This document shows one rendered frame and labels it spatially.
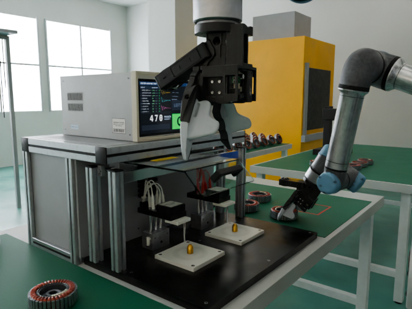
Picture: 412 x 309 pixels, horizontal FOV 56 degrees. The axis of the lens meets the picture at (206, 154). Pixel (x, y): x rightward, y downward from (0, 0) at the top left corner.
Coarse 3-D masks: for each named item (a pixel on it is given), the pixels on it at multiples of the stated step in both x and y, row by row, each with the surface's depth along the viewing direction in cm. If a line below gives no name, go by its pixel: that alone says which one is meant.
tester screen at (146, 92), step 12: (144, 84) 113; (156, 84) 116; (144, 96) 113; (156, 96) 117; (168, 96) 121; (180, 96) 125; (144, 108) 113; (156, 108) 117; (168, 108) 121; (144, 120) 114; (168, 120) 122; (144, 132) 114; (156, 132) 118
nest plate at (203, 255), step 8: (176, 248) 119; (184, 248) 119; (200, 248) 119; (208, 248) 119; (160, 256) 113; (168, 256) 113; (176, 256) 113; (184, 256) 113; (192, 256) 113; (200, 256) 113; (208, 256) 113; (216, 256) 114; (176, 264) 110; (184, 264) 108; (192, 264) 108; (200, 264) 108
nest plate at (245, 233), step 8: (224, 224) 142; (232, 224) 142; (240, 224) 142; (208, 232) 133; (216, 232) 133; (224, 232) 133; (232, 232) 133; (240, 232) 133; (248, 232) 133; (256, 232) 133; (224, 240) 129; (232, 240) 127; (240, 240) 126; (248, 240) 128
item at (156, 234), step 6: (162, 228) 125; (168, 228) 125; (144, 234) 122; (150, 234) 120; (156, 234) 121; (162, 234) 123; (168, 234) 125; (144, 240) 122; (150, 240) 121; (156, 240) 121; (162, 240) 124; (168, 240) 126; (144, 246) 123; (150, 246) 121; (156, 246) 122
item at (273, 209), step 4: (272, 208) 160; (276, 208) 160; (280, 208) 163; (272, 212) 158; (276, 212) 156; (296, 212) 156; (272, 216) 158; (276, 216) 156; (284, 216) 155; (296, 216) 157; (280, 220) 156; (284, 220) 155; (288, 220) 156
